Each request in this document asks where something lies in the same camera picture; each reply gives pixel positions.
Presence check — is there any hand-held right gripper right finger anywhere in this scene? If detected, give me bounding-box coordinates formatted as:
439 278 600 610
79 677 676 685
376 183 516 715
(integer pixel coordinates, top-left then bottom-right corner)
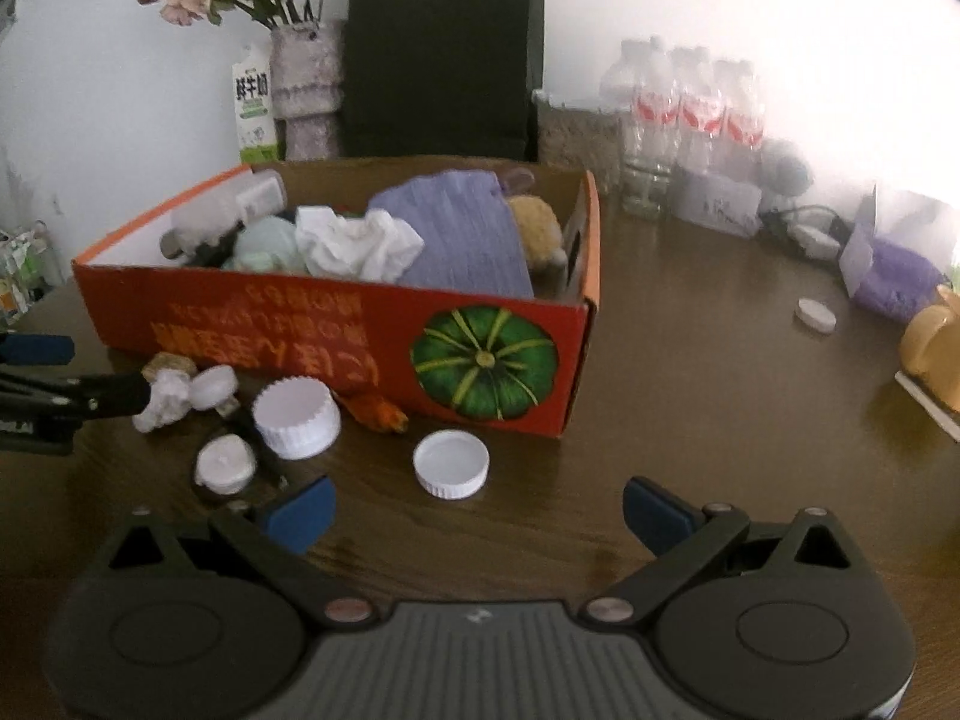
583 475 854 625

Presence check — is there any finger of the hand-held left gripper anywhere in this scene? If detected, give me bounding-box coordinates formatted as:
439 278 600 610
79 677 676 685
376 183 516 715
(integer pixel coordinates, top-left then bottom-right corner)
0 371 152 422
0 334 77 367

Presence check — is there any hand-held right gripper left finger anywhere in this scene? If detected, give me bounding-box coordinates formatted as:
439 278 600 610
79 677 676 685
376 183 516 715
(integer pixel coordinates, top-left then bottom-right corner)
105 475 380 627

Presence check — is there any orange cardboard box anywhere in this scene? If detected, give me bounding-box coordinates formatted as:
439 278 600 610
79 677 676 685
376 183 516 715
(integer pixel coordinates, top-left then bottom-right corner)
71 156 602 440

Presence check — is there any pale green cloth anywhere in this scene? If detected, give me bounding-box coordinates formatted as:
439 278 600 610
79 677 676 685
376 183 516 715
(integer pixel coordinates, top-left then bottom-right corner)
222 215 311 274

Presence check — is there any white tissue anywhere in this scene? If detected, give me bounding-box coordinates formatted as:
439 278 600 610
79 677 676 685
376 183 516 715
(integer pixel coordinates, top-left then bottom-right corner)
294 204 427 284

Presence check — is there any purple knit cloth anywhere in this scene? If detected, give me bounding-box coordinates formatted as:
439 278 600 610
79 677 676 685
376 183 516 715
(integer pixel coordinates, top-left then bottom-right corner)
367 168 536 298

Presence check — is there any brown wooden desktop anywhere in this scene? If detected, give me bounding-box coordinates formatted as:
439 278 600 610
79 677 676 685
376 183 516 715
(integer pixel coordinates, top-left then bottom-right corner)
0 156 960 720

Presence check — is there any shelf clutter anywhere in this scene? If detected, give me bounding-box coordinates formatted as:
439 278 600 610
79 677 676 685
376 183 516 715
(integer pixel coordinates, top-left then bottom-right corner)
0 220 55 328

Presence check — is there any white tealight candle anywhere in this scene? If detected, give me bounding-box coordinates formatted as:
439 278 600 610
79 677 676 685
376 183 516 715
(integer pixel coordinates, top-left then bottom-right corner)
194 436 258 498

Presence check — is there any large white ribbed lid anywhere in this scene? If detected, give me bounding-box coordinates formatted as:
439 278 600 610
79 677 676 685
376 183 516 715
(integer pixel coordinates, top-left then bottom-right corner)
250 376 344 461

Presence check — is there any orange crumpled object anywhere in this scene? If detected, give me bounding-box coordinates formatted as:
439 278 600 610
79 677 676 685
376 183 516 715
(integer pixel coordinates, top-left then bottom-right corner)
331 388 412 434

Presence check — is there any small white bottle cap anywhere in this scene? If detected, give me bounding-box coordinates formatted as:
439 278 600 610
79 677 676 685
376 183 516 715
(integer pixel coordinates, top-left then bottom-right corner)
796 298 838 334

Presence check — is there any white coaster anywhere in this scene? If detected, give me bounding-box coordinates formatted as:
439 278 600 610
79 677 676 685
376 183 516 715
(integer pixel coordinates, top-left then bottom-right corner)
894 370 960 443

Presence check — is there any yellow white plush toy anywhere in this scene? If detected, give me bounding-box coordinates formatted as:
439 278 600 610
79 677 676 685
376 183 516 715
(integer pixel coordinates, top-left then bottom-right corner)
506 193 569 272

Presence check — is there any green white milk carton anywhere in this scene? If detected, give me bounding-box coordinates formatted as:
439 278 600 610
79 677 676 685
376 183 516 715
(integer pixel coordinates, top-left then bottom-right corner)
229 43 278 165

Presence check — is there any white charger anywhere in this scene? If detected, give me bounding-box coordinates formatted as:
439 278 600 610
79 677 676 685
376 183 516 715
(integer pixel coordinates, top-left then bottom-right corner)
790 223 842 260

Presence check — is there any yellow mug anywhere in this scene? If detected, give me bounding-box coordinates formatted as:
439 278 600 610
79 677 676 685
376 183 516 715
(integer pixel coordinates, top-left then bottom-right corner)
899 286 960 413

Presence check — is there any empty drinking glass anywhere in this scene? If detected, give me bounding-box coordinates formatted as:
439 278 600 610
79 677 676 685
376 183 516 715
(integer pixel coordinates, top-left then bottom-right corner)
620 120 671 221

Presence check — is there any white box of purple tissue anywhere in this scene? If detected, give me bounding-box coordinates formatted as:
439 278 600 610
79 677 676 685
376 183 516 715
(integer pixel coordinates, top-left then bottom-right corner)
838 183 955 325

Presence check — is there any lilac textured vase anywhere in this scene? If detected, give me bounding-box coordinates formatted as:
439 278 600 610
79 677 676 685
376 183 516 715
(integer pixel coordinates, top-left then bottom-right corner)
268 19 348 163

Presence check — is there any grey fluffy ball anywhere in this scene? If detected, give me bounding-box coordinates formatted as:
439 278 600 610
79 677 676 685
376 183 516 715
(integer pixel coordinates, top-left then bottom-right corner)
759 138 815 200

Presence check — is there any pack of water bottles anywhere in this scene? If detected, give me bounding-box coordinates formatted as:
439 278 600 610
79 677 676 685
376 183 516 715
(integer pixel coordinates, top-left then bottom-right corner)
600 35 768 238

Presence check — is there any black paper bag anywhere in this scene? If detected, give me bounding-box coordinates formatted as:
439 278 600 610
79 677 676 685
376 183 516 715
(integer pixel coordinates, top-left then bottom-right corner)
342 0 547 163

